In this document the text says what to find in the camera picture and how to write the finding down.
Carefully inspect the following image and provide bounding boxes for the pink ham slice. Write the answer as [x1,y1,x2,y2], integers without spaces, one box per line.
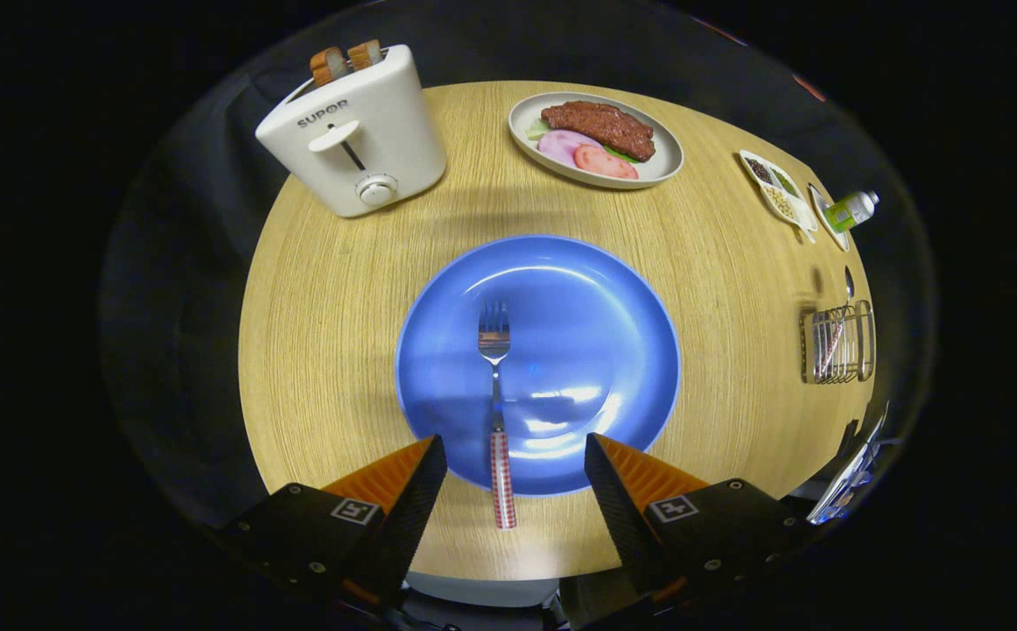
[537,130,601,167]

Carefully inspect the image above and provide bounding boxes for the metal wire basket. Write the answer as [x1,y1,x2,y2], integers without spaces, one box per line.
[800,300,876,385]

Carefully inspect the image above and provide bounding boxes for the toasted bread slice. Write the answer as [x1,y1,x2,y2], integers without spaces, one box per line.
[346,39,384,73]
[309,46,350,87]

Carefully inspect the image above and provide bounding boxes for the white plate with meat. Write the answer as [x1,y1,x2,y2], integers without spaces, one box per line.
[508,92,685,190]

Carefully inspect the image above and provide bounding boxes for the red tomato slice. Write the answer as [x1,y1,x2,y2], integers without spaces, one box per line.
[573,144,640,181]

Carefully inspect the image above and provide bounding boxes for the blue plate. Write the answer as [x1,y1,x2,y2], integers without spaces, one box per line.
[395,234,681,497]

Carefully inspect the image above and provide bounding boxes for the spoon with checkered handle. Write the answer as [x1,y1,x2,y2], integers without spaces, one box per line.
[815,266,857,378]

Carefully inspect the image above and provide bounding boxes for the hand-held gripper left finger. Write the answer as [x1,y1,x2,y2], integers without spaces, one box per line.
[210,434,448,614]

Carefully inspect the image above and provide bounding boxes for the fork with checkered handle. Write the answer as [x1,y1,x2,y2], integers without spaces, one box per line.
[477,301,518,530]

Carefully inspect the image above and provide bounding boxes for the green label bottle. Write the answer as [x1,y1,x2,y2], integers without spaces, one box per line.
[825,190,880,234]

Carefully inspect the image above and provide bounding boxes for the brown steak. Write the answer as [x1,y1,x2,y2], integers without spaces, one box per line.
[540,100,657,163]

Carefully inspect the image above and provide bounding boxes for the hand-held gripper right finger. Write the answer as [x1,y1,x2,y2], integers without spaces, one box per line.
[584,432,812,614]

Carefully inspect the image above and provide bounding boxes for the white toaster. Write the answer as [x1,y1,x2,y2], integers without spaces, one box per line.
[254,44,448,218]

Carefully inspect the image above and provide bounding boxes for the white square coaster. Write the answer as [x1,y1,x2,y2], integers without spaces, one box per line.
[807,182,850,252]

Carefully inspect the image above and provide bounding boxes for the white divided dish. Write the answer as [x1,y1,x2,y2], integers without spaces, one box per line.
[739,149,818,244]

